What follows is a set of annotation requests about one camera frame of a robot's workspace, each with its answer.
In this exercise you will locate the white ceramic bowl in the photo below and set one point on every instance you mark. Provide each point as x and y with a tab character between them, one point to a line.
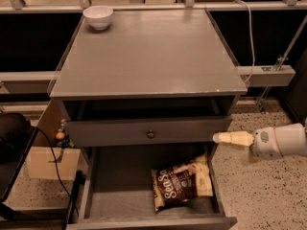
98	17

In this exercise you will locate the grey wooden cabinet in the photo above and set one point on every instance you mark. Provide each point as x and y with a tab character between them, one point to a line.
148	65

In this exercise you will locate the black chair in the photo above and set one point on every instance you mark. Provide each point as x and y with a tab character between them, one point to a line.
16	137

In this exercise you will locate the cardboard box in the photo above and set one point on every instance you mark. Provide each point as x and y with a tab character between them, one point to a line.
46	163

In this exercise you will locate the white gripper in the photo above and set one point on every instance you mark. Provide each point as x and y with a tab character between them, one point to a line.
264	143

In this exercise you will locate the small orange figurine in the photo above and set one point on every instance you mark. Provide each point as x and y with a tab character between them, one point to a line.
60	135

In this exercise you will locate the round metal drawer knob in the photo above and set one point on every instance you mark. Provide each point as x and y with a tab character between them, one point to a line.
150	134

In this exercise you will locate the brown Sea Salt chip bag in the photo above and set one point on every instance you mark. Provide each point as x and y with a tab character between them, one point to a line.
181	183

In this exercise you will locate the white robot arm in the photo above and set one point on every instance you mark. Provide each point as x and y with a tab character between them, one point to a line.
291	140

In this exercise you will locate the open grey drawer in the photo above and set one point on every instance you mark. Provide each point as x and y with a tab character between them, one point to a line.
118	192

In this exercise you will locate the closed grey drawer front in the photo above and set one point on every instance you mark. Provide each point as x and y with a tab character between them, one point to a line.
134	132

